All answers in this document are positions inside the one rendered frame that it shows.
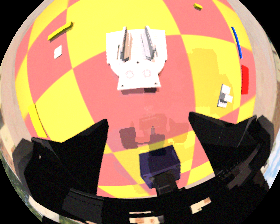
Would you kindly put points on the yellow flat plate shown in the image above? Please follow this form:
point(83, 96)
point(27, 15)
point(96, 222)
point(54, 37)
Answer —
point(36, 121)

